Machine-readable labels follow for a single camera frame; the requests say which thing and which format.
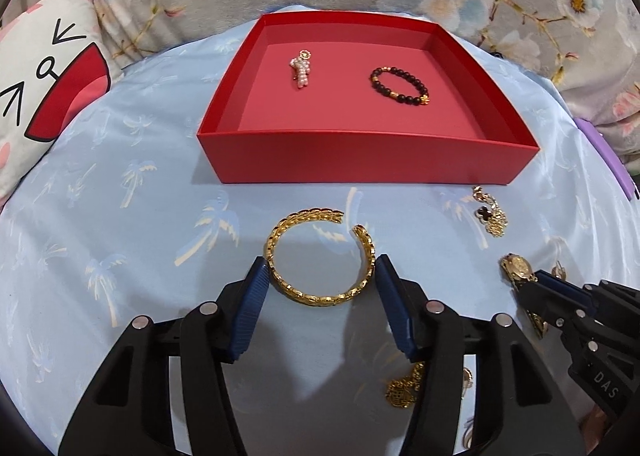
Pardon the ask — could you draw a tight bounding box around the gold wristwatch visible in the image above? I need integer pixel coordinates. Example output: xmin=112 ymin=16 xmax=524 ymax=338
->
xmin=499 ymin=254 xmax=549 ymax=339

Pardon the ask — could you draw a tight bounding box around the cartoon cat pillow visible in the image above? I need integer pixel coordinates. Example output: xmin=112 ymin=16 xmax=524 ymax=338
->
xmin=0 ymin=0 xmax=122 ymax=202

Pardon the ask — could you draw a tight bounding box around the gold chain link bracelet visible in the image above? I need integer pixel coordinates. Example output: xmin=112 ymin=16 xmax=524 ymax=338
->
xmin=383 ymin=360 xmax=426 ymax=411

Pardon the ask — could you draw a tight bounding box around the purple object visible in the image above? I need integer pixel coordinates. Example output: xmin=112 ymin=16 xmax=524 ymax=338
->
xmin=574 ymin=117 xmax=639 ymax=201

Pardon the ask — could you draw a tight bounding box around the gold clover chain bracelet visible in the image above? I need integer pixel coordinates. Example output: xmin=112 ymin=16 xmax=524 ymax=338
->
xmin=470 ymin=185 xmax=509 ymax=239

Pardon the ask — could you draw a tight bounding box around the gold cuff bangle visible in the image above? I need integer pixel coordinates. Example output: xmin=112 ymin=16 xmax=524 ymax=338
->
xmin=264 ymin=208 xmax=376 ymax=308

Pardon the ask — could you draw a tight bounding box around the black bead bracelet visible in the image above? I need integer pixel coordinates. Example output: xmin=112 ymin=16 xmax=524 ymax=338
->
xmin=369 ymin=65 xmax=431 ymax=107

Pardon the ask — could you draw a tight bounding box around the red shallow box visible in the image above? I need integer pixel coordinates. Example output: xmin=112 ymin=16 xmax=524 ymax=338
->
xmin=198 ymin=11 xmax=539 ymax=184

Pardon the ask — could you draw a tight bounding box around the pearl charm pendant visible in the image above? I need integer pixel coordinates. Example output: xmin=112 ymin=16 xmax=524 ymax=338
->
xmin=290 ymin=49 xmax=311 ymax=89

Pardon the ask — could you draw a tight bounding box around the person's left hand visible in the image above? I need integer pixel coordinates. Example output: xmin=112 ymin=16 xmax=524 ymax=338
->
xmin=580 ymin=406 xmax=612 ymax=455

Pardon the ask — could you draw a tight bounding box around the light blue satin cloth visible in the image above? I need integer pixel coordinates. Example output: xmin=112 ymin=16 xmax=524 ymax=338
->
xmin=1 ymin=20 xmax=639 ymax=455

